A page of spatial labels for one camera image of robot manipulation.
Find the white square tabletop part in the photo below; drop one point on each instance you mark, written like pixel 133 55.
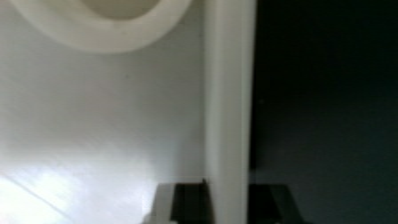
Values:
pixel 125 107

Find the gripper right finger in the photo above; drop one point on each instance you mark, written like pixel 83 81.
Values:
pixel 273 206

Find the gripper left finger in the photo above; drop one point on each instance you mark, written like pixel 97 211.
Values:
pixel 182 204

